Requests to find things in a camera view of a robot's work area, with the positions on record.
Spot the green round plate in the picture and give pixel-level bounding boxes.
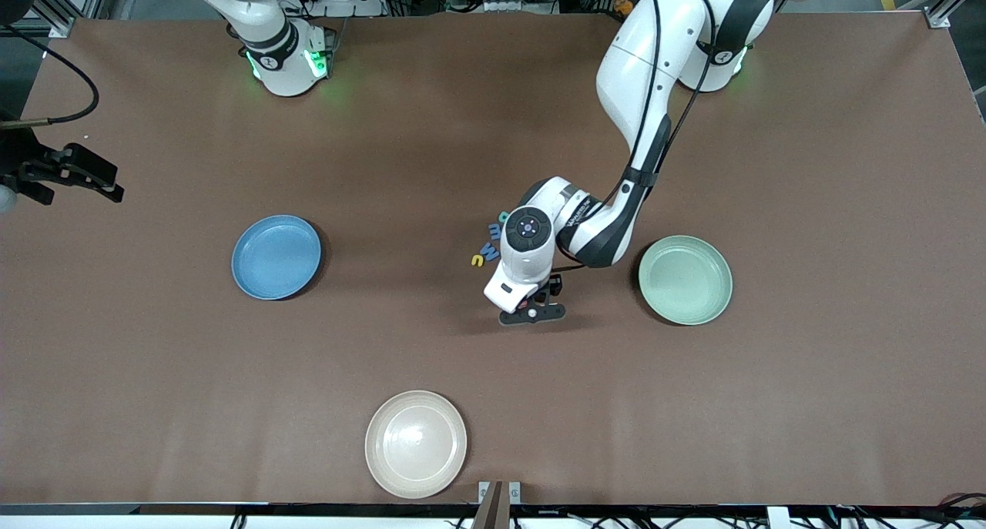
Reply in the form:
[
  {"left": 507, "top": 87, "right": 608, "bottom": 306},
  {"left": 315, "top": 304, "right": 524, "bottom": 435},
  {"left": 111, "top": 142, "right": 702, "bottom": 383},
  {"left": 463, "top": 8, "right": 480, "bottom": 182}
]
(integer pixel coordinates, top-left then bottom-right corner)
[{"left": 638, "top": 236, "right": 733, "bottom": 326}]

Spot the blue round plate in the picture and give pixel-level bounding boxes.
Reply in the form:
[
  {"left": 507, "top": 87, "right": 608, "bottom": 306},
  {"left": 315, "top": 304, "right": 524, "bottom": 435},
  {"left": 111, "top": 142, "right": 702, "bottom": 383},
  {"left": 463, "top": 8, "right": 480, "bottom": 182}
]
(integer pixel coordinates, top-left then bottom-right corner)
[{"left": 231, "top": 215, "right": 322, "bottom": 301}]

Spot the beige round plate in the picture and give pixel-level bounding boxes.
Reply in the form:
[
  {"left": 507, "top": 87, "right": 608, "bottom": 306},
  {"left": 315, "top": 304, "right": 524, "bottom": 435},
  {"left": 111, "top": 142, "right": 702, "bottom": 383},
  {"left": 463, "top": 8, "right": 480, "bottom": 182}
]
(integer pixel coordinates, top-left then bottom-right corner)
[{"left": 364, "top": 390, "right": 468, "bottom": 500}]

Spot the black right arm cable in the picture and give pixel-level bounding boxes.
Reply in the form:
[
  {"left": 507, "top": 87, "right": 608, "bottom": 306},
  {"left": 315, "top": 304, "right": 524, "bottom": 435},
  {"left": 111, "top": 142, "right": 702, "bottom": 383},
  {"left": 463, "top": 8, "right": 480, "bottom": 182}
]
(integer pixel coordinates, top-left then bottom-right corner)
[{"left": 0, "top": 22, "right": 101, "bottom": 129}]

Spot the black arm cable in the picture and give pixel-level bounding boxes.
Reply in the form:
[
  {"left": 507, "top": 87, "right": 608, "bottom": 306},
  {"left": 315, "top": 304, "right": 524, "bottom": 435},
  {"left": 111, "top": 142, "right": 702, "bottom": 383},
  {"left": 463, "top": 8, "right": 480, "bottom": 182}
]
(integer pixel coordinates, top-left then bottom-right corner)
[
  {"left": 0, "top": 22, "right": 101, "bottom": 129},
  {"left": 551, "top": 0, "right": 717, "bottom": 276}
]

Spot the aluminium frame corner post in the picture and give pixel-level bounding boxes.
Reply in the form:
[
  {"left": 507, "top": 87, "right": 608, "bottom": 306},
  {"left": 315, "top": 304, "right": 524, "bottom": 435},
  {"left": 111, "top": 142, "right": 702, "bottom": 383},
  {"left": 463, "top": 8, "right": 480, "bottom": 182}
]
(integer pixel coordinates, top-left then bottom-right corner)
[
  {"left": 19, "top": 0, "right": 82, "bottom": 39},
  {"left": 924, "top": 0, "right": 986, "bottom": 29}
]

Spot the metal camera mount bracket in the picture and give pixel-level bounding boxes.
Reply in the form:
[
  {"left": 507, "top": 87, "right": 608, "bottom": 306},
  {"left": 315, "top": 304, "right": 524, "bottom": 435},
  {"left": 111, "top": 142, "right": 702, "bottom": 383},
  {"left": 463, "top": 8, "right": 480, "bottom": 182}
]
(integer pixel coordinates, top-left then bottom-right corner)
[{"left": 471, "top": 480, "right": 522, "bottom": 529}]

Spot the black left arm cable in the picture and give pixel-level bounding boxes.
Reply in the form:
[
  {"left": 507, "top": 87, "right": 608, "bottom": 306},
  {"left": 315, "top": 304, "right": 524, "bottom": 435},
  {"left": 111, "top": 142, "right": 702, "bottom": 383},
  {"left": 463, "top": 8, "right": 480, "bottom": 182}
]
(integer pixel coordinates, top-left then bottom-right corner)
[{"left": 551, "top": 0, "right": 717, "bottom": 276}]

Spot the white table frame rail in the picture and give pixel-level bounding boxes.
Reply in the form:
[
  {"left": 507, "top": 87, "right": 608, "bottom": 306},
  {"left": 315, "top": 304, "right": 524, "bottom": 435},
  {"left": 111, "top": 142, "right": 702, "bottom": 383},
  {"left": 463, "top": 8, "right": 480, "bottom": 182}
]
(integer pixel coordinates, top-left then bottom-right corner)
[{"left": 0, "top": 504, "right": 986, "bottom": 529}]

